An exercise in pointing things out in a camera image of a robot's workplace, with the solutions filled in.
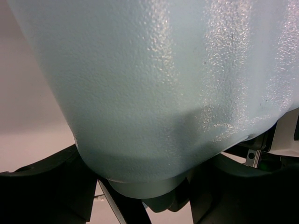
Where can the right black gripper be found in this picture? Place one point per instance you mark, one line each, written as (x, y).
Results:
(274, 149)

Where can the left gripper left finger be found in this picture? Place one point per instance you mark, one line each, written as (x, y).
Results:
(56, 190)

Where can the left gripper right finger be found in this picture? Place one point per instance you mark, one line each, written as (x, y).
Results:
(223, 191)

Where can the light blue suitcase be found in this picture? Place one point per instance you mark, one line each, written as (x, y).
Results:
(153, 88)

